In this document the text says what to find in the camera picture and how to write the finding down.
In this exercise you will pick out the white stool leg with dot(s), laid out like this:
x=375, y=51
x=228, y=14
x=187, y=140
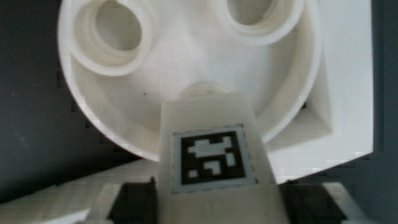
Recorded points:
x=217, y=188

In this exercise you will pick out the white front rail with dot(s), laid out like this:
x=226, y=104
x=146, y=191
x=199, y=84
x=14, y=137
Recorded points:
x=59, y=205

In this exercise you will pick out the white round stool seat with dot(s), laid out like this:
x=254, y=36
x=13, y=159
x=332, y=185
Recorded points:
x=146, y=46

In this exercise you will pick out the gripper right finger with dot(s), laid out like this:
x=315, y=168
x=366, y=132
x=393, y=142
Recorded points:
x=320, y=204

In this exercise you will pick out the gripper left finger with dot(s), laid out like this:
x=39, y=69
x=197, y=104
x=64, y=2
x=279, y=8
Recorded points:
x=126, y=204

